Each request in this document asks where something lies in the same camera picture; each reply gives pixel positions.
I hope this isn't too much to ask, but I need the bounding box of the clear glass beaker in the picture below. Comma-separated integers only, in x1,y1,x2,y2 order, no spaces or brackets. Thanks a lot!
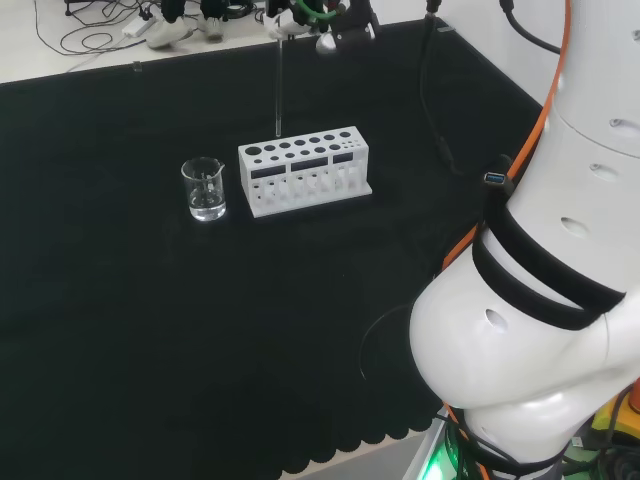
180,156,228,223

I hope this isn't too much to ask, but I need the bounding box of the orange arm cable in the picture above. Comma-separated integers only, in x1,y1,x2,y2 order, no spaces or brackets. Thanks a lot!
442,0,574,274

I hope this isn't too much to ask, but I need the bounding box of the green hand cable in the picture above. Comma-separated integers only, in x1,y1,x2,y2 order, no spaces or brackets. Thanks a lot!
295,0,346,24

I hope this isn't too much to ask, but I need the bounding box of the black bench cloth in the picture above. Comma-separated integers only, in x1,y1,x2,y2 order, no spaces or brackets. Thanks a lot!
0,17,546,480

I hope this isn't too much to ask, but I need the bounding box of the black tripod foot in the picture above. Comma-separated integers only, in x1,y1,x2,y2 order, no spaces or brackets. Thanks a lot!
63,0,106,17

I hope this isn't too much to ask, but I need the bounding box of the black hanging cable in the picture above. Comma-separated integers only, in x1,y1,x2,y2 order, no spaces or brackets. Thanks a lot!
418,0,469,177

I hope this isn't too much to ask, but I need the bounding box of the white test tube rack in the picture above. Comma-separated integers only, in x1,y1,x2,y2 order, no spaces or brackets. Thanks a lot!
237,125,374,219

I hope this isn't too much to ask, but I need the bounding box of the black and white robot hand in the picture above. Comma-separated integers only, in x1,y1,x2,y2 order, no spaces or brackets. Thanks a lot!
263,0,380,55

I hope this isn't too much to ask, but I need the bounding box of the black floor cable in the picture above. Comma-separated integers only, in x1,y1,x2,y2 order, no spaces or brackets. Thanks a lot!
33,0,166,74

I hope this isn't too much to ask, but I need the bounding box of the person's leg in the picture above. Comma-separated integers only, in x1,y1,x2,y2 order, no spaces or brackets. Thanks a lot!
197,0,229,42
147,0,195,50

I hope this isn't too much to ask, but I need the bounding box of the white power adapter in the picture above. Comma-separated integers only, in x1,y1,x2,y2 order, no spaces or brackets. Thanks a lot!
122,18,155,39

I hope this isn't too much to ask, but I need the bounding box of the clear glass rod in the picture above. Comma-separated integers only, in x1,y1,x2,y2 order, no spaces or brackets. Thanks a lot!
274,35,286,139

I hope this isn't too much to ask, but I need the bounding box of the thin black cable loop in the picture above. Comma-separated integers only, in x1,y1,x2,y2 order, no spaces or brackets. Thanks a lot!
358,303,419,384

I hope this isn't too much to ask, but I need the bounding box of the yellow stop button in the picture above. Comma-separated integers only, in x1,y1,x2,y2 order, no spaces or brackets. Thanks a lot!
592,379,640,437

